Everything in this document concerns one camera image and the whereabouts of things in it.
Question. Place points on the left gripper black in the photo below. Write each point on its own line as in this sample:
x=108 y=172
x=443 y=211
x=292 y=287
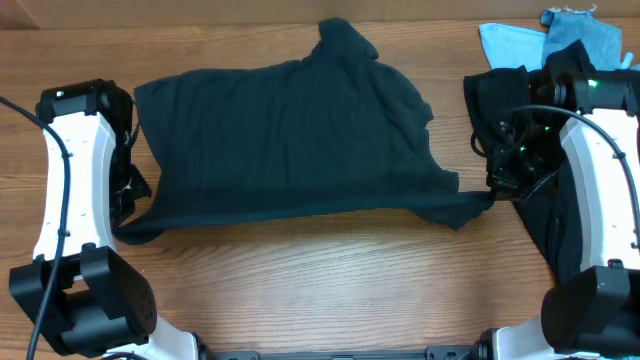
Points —
x=125 y=209

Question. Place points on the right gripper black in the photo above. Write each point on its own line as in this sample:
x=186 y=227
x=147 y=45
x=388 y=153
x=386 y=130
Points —
x=507 y=180

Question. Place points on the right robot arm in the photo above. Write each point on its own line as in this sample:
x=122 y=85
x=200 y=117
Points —
x=594 y=315

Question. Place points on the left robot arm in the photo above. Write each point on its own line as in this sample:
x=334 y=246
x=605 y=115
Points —
x=82 y=297

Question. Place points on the black t-shirt pile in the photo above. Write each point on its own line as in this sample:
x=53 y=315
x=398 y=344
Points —
x=588 y=213

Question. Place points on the light blue shirt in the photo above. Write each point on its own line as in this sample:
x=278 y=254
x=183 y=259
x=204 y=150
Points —
x=511 y=47

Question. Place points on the dark green t-shirt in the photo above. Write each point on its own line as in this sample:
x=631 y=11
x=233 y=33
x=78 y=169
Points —
x=335 y=131

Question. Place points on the blue denim garment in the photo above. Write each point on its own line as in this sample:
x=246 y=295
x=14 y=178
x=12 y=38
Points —
x=602 y=41

